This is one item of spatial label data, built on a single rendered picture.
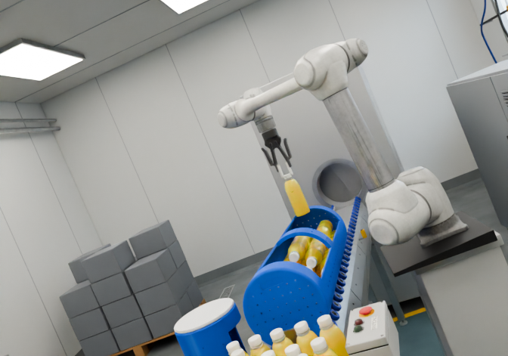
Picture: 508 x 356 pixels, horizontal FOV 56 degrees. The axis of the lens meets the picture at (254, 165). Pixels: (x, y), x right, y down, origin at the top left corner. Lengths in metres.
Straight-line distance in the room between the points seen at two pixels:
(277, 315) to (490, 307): 0.79
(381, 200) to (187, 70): 5.46
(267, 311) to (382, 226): 0.48
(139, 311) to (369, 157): 4.00
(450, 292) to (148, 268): 3.72
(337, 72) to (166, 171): 5.50
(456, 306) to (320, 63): 1.00
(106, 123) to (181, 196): 1.54
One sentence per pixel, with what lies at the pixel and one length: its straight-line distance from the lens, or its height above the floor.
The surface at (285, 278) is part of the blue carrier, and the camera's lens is 1.58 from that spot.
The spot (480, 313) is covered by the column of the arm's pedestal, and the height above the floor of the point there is 0.75.
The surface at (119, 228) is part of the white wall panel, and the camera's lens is 7.43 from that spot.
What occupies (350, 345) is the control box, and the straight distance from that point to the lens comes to 1.23.
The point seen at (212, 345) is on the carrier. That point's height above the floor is 0.95.
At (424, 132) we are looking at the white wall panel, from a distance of 6.83.
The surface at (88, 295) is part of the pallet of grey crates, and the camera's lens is 5.52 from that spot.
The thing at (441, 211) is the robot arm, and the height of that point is 1.13.
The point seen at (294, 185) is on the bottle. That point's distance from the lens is 2.24.
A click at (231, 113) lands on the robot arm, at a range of 2.09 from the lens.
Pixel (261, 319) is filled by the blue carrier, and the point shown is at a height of 1.08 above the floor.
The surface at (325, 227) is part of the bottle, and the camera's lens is 2.26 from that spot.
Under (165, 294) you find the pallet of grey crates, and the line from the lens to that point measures 5.20.
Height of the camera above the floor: 1.63
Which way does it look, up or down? 2 degrees down
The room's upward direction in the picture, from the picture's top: 23 degrees counter-clockwise
